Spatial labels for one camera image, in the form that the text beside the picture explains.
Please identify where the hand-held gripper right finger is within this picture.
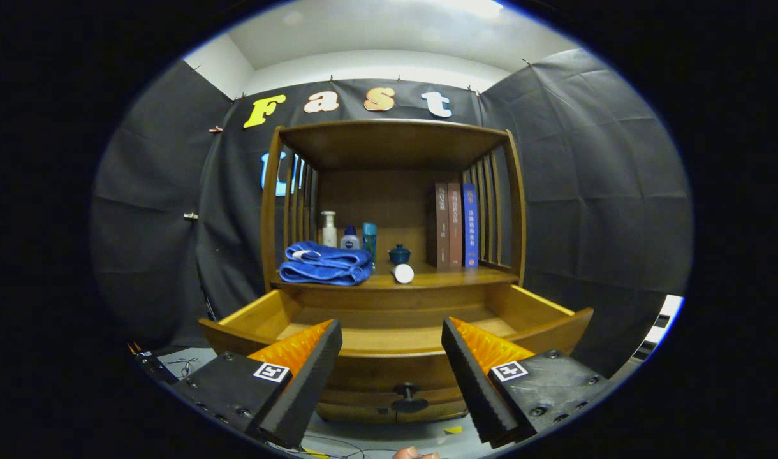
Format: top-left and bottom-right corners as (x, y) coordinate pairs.
(441, 317), (619, 447)

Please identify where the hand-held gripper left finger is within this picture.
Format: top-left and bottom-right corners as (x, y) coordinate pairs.
(169, 319), (344, 449)

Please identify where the wooden drawer with black knob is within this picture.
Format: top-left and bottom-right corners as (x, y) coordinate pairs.
(198, 284), (595, 415)

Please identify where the wooden cabinet door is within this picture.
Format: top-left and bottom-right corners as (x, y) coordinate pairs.
(397, 402), (470, 423)
(316, 402), (396, 424)

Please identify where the wooden countertop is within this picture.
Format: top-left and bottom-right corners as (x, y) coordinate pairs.
(271, 265), (520, 291)

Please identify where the wooden cabinet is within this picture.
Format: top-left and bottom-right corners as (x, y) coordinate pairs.
(198, 119), (595, 425)

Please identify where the folded blue towel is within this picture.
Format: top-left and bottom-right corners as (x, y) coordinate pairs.
(279, 240), (374, 286)

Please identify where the blue book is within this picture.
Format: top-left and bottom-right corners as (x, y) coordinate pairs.
(462, 183), (479, 268)

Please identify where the reddish brown book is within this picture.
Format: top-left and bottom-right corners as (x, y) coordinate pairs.
(447, 182), (464, 269)

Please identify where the teal slim bottle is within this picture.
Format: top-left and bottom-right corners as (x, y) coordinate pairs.
(362, 222), (378, 268)

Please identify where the dark brown book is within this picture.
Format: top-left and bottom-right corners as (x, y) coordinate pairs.
(425, 183), (450, 270)

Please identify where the black backdrop cloth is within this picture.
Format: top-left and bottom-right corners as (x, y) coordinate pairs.
(89, 48), (694, 377)

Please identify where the thin floor cable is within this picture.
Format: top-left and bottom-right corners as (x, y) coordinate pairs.
(163, 357), (202, 380)

